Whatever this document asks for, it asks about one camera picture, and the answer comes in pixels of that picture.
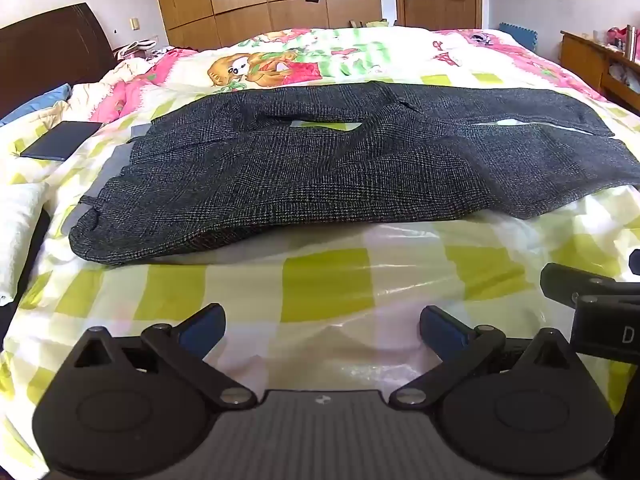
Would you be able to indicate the blue foam mat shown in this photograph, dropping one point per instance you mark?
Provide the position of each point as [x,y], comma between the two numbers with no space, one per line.
[515,35]

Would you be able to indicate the white pillow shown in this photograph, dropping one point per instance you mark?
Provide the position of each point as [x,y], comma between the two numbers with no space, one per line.
[17,230]

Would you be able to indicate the pink cream quilt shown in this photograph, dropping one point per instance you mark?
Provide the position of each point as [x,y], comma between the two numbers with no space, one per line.
[120,95]

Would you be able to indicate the dark grey plaid pants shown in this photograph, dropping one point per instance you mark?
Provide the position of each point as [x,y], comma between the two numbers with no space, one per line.
[300,170]

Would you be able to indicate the blue cloth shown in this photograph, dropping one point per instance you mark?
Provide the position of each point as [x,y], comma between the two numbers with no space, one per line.
[45,100]

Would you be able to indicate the dark flat notebook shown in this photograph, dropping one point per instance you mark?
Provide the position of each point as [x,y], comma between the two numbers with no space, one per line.
[57,141]

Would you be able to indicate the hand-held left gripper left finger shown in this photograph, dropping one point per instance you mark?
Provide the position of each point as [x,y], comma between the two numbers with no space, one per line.
[206,329]

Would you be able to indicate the wooden side desk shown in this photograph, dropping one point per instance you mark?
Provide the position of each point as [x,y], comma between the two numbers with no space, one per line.
[580,55]

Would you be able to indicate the cartoon printed checked bedsheet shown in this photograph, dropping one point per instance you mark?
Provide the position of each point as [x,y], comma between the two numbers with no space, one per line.
[325,285]

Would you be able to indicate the dark wooden headboard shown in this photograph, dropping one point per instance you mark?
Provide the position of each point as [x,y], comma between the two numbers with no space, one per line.
[45,55]

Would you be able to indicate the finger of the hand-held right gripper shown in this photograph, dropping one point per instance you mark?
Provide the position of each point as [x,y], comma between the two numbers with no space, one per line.
[565,282]

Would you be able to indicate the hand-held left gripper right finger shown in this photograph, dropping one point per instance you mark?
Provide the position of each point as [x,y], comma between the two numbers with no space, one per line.
[441,329]

